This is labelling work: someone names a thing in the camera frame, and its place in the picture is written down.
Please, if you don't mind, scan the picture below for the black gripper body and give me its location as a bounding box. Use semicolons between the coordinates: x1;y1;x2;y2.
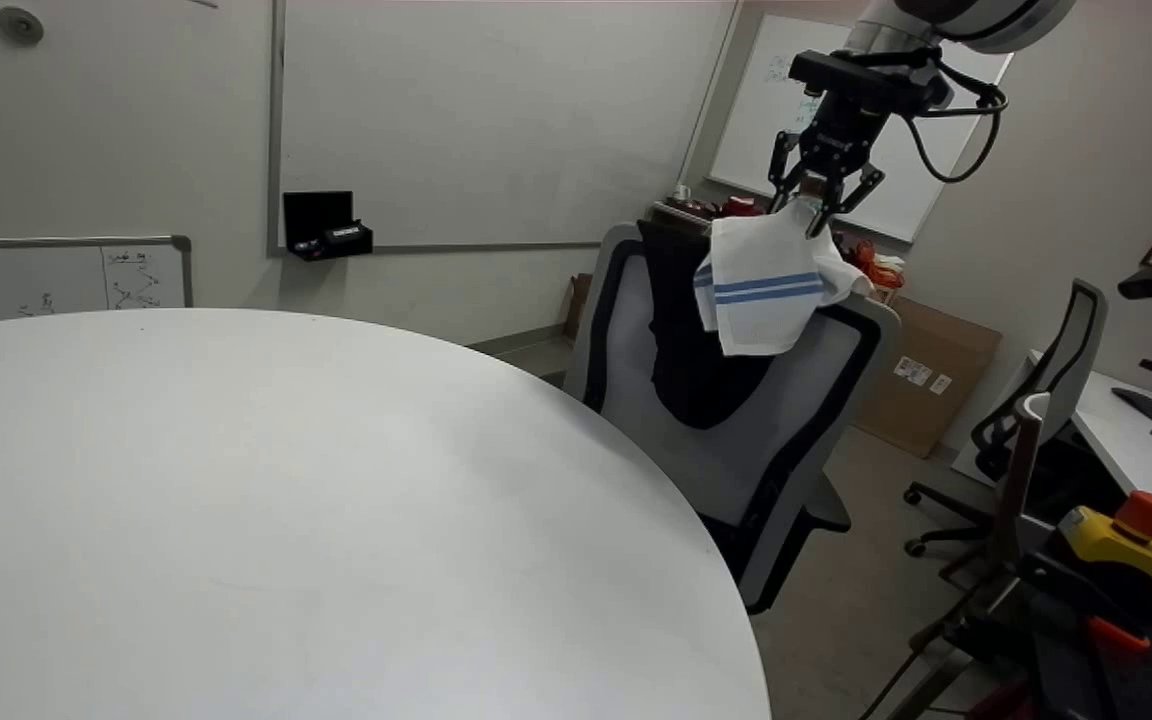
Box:
787;96;896;194

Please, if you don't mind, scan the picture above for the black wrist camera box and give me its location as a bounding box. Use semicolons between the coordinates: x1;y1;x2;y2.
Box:
786;49;956;122

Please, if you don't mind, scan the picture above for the black mesh office chair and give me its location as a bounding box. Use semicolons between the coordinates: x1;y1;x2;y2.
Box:
900;277;1118;566

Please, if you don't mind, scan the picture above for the small whiteboard with drawings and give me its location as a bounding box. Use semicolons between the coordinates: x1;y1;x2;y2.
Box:
0;234;198;338

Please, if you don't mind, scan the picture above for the large wall whiteboard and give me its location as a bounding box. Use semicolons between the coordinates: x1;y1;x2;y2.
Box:
266;0;745;260

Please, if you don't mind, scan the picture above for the brown cardboard box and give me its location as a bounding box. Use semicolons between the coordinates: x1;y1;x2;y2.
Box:
846;294;1007;465

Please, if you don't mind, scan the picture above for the orange and black clamp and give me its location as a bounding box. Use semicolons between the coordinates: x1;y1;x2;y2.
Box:
1079;614;1152;666

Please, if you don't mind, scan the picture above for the grey and black office chair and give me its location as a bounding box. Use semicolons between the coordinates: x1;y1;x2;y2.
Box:
561;215;907;619

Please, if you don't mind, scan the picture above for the yellow emergency stop box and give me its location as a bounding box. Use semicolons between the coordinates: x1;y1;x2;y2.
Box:
1054;490;1152;608

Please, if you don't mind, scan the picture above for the leaning whiteboard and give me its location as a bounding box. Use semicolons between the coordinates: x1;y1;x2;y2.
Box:
705;9;1020;247

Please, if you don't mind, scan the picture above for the white desk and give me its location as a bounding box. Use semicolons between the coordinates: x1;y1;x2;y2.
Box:
1063;369;1152;547

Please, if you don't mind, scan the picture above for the orange object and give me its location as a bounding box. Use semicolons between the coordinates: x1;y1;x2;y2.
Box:
846;238;907;300

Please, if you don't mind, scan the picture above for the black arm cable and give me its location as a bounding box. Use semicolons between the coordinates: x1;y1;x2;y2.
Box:
900;55;1013;189

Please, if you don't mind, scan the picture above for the black metal stand frame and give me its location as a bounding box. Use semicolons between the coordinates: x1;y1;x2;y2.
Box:
859;555;1047;720

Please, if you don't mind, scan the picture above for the round wall sensor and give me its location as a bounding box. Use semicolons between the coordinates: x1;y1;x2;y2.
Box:
0;0;54;49

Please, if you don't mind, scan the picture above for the blue and white towel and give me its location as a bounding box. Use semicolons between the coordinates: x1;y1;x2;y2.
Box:
688;195;878;364

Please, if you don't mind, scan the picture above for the black eraser box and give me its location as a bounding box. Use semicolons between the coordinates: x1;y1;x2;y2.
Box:
279;185;382;266

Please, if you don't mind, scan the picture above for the black robot cart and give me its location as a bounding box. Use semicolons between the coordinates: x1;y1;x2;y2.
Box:
991;534;1152;720

